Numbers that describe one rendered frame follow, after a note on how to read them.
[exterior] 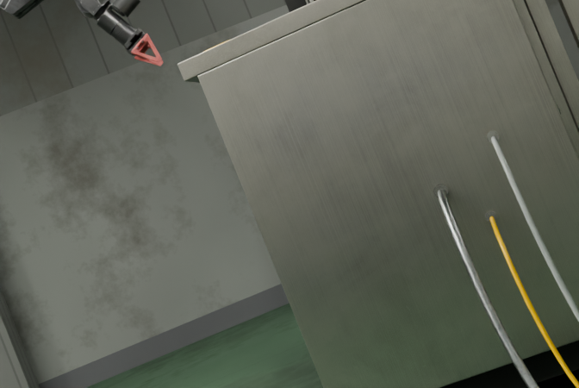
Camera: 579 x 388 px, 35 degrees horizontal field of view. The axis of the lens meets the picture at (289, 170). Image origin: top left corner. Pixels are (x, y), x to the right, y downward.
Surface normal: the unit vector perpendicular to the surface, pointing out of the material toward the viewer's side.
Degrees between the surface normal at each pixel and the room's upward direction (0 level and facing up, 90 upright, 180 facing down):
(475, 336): 90
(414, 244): 90
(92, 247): 90
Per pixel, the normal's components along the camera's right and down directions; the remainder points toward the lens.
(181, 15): 0.06, -0.05
